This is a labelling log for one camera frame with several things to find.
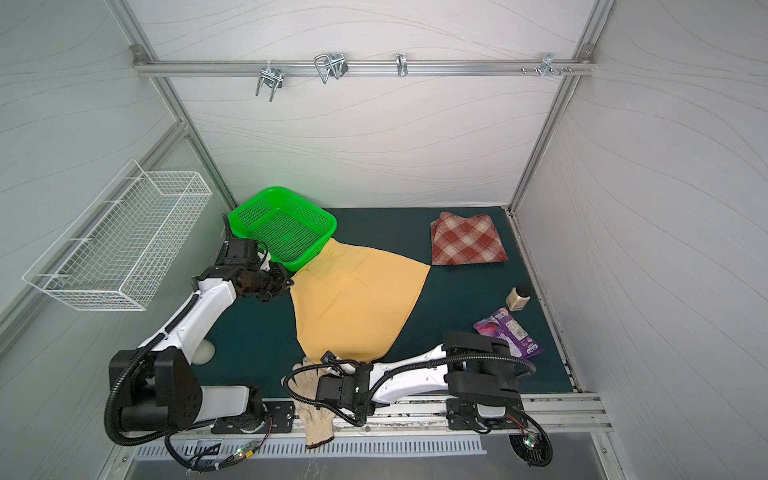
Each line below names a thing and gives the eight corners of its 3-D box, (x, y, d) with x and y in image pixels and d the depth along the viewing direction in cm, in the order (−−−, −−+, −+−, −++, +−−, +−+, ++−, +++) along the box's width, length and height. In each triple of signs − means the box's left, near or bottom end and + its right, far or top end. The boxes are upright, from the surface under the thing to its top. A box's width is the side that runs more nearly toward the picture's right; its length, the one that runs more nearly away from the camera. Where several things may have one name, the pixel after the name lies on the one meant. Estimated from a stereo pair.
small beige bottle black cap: (508, 310, 93) (516, 298, 87) (504, 296, 97) (512, 284, 90) (523, 310, 93) (533, 298, 87) (519, 296, 97) (528, 284, 90)
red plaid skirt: (432, 265, 105) (433, 258, 101) (427, 220, 118) (428, 213, 115) (504, 265, 105) (507, 259, 102) (491, 220, 119) (493, 213, 115)
